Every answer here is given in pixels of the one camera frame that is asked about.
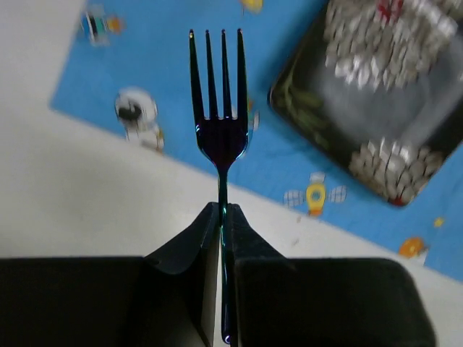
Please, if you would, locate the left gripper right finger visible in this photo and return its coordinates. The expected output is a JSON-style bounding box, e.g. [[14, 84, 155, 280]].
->
[[226, 204, 436, 346]]

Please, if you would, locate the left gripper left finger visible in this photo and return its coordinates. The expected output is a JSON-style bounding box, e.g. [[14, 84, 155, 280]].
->
[[1, 202, 218, 346]]

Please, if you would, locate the dark floral square plate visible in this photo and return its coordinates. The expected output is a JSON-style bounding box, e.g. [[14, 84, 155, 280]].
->
[[268, 1, 462, 205]]

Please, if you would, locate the blue space-print cloth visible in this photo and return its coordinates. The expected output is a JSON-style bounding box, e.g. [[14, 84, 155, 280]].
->
[[51, 1, 462, 280]]

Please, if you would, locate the iridescent fork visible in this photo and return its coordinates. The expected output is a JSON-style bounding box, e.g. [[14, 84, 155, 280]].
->
[[189, 30, 249, 345]]

